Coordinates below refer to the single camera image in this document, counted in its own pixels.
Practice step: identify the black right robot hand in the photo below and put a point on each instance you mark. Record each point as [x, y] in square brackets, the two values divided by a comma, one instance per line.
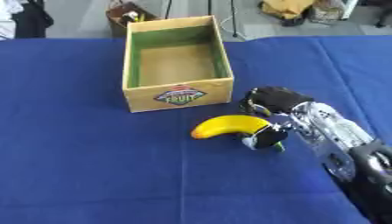
[278, 97]

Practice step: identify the yellow toy banana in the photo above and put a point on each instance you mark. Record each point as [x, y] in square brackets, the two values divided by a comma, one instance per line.
[227, 125]

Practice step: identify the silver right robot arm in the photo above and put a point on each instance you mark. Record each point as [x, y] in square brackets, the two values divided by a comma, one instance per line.
[339, 140]

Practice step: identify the tan cardboard box green inside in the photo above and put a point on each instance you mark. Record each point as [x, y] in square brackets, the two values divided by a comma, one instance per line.
[176, 65]

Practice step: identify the yellow bag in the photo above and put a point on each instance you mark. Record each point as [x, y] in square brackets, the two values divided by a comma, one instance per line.
[286, 8]

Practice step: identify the black tripod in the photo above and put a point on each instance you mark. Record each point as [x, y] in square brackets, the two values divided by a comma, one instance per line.
[224, 14]

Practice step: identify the mesh basket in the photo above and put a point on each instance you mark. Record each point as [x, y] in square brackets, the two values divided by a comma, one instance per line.
[326, 11]

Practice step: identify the brown bag with toys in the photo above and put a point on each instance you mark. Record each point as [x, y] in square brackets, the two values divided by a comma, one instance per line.
[127, 17]

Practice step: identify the person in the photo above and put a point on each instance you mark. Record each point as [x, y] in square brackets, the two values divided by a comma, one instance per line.
[23, 19]

